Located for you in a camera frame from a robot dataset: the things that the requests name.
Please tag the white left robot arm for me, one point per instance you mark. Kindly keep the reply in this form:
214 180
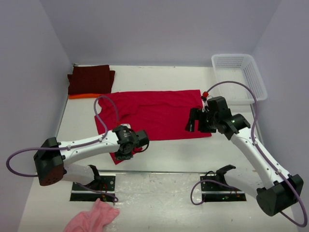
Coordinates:
56 161

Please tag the red t-shirt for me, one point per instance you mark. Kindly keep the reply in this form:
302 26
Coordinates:
162 114

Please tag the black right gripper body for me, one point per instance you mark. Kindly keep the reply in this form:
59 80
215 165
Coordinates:
207 122

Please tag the white plastic basket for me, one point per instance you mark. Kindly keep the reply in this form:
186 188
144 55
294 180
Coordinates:
238 68

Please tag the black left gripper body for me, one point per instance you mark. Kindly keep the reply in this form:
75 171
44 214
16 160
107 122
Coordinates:
121 155

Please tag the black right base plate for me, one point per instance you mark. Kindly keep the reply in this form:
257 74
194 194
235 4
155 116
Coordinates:
213 192

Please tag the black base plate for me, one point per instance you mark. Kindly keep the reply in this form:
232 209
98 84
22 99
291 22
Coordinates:
213 192
104 190

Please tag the dark maroon folded t-shirt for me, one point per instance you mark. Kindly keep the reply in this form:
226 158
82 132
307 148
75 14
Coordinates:
91 80

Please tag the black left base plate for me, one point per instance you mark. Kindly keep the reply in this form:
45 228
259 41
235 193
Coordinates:
104 190

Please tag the orange folded t-shirt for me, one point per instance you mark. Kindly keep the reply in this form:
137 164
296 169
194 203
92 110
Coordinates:
84 96

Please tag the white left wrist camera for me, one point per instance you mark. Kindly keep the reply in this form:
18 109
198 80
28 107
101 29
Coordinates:
126 125

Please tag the pink cloth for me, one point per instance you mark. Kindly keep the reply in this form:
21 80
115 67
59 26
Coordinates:
100 215

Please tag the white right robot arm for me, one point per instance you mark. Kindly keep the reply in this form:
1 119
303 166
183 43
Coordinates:
274 188

